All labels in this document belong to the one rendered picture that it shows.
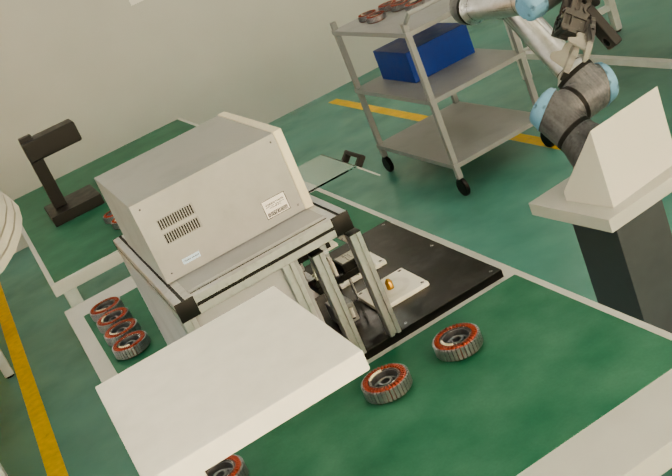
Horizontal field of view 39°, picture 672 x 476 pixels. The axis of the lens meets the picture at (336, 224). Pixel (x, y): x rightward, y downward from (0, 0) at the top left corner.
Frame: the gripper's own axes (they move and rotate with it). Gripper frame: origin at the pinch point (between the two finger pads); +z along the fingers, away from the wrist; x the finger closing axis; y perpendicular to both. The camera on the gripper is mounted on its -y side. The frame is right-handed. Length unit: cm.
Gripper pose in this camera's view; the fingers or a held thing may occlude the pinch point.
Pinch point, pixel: (574, 73)
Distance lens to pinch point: 240.1
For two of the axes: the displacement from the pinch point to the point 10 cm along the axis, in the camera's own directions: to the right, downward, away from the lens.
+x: 1.2, -1.3, -9.8
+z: -2.9, 9.4, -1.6
